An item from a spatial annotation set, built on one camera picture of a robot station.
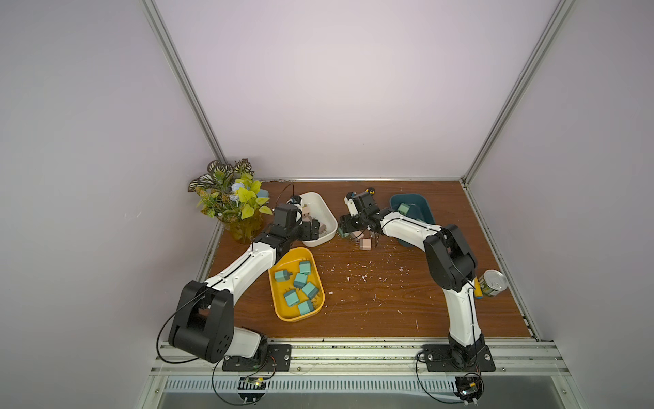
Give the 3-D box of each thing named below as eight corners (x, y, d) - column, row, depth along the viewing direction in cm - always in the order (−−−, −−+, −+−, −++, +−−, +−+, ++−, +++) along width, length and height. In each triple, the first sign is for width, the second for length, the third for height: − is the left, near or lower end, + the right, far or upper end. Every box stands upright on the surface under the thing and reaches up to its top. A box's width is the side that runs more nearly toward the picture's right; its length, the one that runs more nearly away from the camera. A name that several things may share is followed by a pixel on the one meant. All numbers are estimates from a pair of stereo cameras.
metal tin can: (481, 296, 87) (489, 290, 82) (473, 276, 91) (480, 269, 87) (502, 296, 86) (511, 290, 82) (494, 276, 91) (502, 269, 87)
